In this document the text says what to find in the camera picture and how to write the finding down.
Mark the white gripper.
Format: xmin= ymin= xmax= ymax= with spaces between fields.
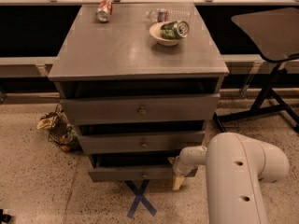
xmin=167 ymin=157 xmax=193 ymax=190

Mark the grey bottom drawer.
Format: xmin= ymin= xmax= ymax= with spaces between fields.
xmin=88 ymin=151 xmax=178 ymax=182

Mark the grey drawer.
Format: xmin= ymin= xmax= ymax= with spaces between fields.
xmin=88 ymin=151 xmax=178 ymax=182
xmin=61 ymin=94 xmax=220 ymax=125
xmin=78 ymin=131 xmax=206 ymax=154

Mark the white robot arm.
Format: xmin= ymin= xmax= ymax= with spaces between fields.
xmin=169 ymin=133 xmax=290 ymax=224

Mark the grey top drawer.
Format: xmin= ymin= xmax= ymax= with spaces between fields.
xmin=61 ymin=94 xmax=220 ymax=125

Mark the grey middle drawer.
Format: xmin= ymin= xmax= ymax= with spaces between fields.
xmin=78 ymin=131 xmax=206 ymax=154

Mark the grey wooden drawer cabinet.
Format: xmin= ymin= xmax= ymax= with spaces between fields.
xmin=48 ymin=2 xmax=230 ymax=179

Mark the blue tape cross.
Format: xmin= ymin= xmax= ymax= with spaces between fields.
xmin=125 ymin=180 xmax=157 ymax=218

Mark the yellow crumpled snack bag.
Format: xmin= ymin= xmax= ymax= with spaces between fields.
xmin=36 ymin=112 xmax=58 ymax=130

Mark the green soda can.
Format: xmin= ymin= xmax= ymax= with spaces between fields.
xmin=160 ymin=21 xmax=190 ymax=40

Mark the white ceramic bowl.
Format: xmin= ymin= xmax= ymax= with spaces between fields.
xmin=149 ymin=22 xmax=180 ymax=47

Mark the black swivel chair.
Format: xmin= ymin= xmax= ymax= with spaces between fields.
xmin=213 ymin=7 xmax=299 ymax=132

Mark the red crushed soda can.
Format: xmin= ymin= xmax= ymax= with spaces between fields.
xmin=96 ymin=0 xmax=112 ymax=22

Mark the wire basket with trash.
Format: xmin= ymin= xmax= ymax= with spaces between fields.
xmin=48 ymin=105 xmax=80 ymax=152

